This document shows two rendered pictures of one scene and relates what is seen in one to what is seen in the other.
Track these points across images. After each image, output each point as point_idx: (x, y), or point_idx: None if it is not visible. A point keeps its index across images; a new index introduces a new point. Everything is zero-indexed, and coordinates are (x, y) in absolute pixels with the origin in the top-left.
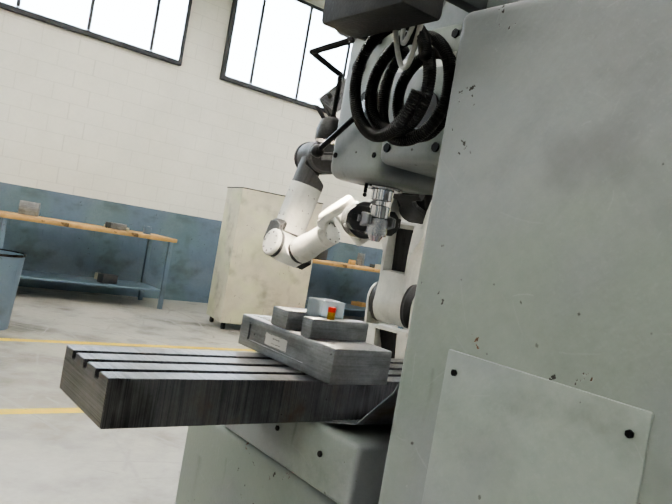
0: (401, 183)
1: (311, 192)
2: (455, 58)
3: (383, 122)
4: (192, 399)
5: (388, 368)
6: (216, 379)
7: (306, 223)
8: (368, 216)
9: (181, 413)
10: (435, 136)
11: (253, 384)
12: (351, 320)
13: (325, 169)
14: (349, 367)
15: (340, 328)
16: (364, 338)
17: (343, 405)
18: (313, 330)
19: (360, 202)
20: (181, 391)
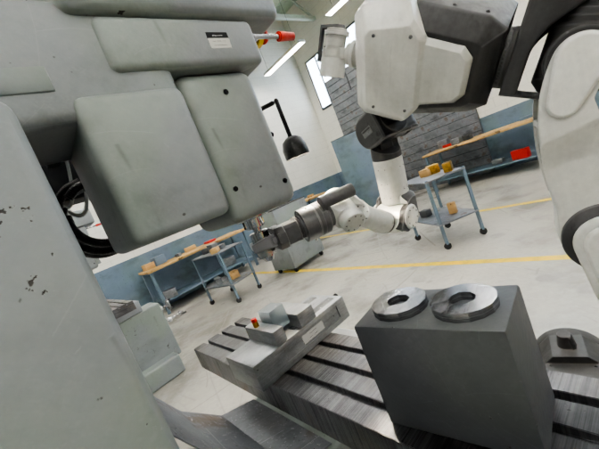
0: (214, 228)
1: (378, 167)
2: (64, 195)
3: None
4: (212, 364)
5: (257, 379)
6: (213, 357)
7: (392, 191)
8: (250, 246)
9: (213, 369)
10: (98, 247)
11: (223, 363)
12: (271, 327)
13: (371, 144)
14: (237, 371)
15: (258, 334)
16: (275, 344)
17: (263, 393)
18: (248, 334)
19: (294, 212)
20: (208, 359)
